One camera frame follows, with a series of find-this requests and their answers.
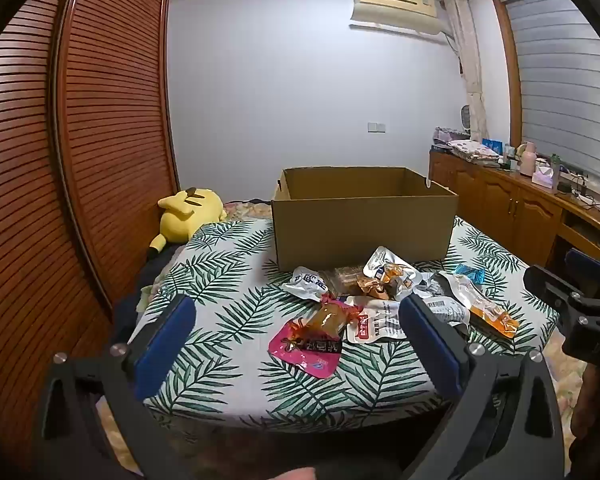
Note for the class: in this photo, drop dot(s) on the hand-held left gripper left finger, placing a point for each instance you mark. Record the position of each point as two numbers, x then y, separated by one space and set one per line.
165 345

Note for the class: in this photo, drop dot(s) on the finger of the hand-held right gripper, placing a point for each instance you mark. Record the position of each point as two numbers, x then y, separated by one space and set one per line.
585 262
550 285

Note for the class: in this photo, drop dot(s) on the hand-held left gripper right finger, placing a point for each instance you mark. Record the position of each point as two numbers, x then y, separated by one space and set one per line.
430 350

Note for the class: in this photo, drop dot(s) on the white barcode pouch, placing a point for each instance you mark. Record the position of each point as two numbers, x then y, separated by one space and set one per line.
442 305

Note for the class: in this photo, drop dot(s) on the white red-label pouch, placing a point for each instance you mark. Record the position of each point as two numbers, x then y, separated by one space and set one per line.
380 325

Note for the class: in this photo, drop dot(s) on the long orange clear packet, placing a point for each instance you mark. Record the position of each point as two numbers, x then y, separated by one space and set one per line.
495 317

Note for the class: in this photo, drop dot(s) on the blue candy wrapper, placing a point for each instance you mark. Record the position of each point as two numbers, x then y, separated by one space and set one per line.
472 275

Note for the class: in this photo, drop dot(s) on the golden brown wrapper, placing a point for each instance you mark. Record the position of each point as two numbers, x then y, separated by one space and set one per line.
372 289

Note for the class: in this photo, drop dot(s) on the silver orange pouch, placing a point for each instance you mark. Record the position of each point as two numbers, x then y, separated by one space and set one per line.
385 265

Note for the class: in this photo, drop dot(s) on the brown candy red twist wrapper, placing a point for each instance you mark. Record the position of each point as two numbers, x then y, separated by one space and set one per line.
327 320

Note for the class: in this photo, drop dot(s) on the clear biscuit packet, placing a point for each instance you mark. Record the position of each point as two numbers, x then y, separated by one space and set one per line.
342 280

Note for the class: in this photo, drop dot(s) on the pink snack packet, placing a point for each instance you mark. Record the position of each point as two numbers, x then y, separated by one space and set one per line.
300 355

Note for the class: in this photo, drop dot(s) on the brown cardboard box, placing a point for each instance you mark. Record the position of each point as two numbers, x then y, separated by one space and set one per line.
360 230

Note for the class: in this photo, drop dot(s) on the white blue-print pouch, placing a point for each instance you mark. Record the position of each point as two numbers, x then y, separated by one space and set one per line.
305 282

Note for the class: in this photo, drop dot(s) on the person's right hand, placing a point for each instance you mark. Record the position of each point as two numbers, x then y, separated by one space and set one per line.
592 400

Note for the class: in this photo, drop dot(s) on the navy bedsheet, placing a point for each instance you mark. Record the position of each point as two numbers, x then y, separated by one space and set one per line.
140 300

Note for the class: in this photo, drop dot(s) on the pink tissue box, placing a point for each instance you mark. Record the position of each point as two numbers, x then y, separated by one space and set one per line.
543 177

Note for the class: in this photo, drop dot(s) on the wooden cabinet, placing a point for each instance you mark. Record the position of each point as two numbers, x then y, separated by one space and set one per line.
500 200

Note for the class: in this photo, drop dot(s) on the pink thermos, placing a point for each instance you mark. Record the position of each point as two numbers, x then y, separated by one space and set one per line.
527 160

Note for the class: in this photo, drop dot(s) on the yellow plush toy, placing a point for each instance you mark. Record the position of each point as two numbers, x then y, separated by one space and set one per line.
180 215

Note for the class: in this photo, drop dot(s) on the blue packets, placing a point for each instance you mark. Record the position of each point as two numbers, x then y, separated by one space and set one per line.
491 146

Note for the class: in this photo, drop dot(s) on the folded floral cloth stack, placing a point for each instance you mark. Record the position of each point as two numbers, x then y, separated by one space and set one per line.
472 152

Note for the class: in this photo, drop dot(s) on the floral blanket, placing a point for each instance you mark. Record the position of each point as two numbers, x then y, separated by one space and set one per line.
245 208

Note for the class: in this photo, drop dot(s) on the grey window blind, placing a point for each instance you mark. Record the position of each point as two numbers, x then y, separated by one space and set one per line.
565 85

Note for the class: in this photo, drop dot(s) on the purple cloth bundle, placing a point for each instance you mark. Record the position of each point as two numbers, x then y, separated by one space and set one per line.
445 136

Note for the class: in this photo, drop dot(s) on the small white fan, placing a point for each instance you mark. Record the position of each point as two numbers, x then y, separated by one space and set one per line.
466 115

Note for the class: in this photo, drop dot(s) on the floral curtain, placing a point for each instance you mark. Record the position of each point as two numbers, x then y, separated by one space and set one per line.
467 60

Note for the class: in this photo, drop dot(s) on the wooden louvered wardrobe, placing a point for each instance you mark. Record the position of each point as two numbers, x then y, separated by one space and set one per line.
105 110

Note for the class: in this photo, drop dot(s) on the beige air conditioner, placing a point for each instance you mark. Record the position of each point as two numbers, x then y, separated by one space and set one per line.
395 2

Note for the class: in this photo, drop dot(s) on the wooden window frame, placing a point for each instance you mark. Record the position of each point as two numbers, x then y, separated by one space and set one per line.
507 70

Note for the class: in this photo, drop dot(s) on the white wall switch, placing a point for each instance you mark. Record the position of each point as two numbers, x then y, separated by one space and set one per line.
376 126

